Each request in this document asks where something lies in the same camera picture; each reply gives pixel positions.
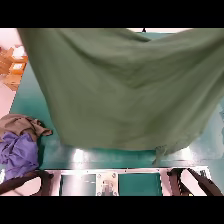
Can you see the purple garment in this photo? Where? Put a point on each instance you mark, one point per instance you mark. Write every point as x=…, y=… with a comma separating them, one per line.
x=18, y=154

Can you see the brown garment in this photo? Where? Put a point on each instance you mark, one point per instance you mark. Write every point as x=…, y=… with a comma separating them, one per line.
x=20, y=124

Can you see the green T-shirt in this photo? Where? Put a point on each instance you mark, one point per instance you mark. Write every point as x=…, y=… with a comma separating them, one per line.
x=120, y=90

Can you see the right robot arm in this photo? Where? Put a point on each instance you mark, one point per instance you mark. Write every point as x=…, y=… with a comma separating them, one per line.
x=193, y=183

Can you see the silver frame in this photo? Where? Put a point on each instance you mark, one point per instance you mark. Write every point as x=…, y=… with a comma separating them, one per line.
x=106, y=182

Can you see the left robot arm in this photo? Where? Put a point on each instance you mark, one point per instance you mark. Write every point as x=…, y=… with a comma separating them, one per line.
x=25, y=182

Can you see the wooden shelf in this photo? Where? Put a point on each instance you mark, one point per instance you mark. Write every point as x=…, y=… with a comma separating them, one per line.
x=13, y=66

